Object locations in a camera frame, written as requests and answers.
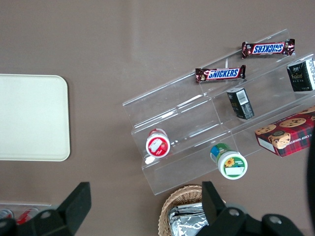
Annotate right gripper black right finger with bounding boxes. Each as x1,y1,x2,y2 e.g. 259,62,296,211
196,181,249,236

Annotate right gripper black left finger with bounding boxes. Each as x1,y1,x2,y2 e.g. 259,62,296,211
31,181,92,236

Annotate foil wrapped sandwich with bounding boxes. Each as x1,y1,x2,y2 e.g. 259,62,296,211
171,203,205,217
168,212,210,236

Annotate light wicker basket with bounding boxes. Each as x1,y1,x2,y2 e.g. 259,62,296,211
158,184,210,236

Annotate cream plastic serving tray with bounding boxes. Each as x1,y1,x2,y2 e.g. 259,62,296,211
0,74,71,162

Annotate clear acrylic bottle rack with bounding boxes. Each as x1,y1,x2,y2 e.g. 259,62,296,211
0,202,52,223

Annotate red cola bottle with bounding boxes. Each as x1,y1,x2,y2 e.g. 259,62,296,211
0,208,14,221
16,207,40,226

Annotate green lid yogurt cup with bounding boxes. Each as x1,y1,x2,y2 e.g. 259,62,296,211
210,143,248,180

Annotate red lid yogurt cup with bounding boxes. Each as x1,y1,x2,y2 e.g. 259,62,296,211
145,128,171,158

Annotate red tartan cookie box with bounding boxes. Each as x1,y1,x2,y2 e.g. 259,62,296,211
254,105,315,157

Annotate small black drink carton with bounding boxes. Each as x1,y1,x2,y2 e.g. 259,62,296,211
226,87,254,120

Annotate clear acrylic stepped shelf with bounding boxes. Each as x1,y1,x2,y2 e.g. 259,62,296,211
122,29,315,196

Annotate brown Snickers bar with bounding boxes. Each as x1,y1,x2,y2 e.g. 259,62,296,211
241,38,296,59
195,64,247,85

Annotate large black drink carton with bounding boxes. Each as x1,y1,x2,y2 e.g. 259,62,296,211
286,58,315,93

